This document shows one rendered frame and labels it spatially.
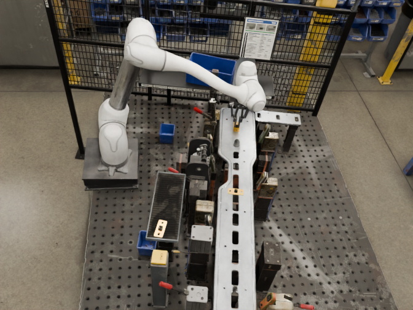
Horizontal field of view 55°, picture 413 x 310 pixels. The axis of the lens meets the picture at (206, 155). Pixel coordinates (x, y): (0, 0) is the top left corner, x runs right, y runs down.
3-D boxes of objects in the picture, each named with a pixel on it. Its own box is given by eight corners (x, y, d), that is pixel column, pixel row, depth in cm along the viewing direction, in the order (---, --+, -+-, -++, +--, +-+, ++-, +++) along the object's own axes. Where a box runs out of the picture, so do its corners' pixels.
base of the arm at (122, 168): (95, 176, 230) (94, 170, 226) (102, 147, 244) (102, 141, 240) (126, 179, 232) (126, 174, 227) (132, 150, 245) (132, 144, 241)
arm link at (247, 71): (232, 82, 217) (238, 97, 209) (235, 58, 206) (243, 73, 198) (250, 80, 220) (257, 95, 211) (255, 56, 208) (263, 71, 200)
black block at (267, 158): (265, 194, 246) (275, 163, 224) (247, 192, 245) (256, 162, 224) (264, 184, 251) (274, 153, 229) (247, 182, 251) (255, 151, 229)
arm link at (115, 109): (96, 138, 235) (94, 112, 248) (122, 141, 242) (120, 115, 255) (131, 32, 183) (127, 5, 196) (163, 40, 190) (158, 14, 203)
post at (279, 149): (293, 155, 270) (304, 124, 248) (277, 153, 269) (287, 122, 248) (292, 148, 274) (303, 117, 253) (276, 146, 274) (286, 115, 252)
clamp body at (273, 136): (270, 178, 254) (282, 141, 229) (252, 176, 254) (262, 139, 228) (269, 168, 260) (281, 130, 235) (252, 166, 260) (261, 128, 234)
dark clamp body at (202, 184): (205, 233, 223) (211, 193, 195) (182, 231, 223) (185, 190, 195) (206, 217, 231) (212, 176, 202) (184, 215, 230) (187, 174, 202)
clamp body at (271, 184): (268, 224, 231) (281, 188, 205) (247, 222, 231) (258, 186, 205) (268, 211, 237) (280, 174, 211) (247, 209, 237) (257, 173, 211)
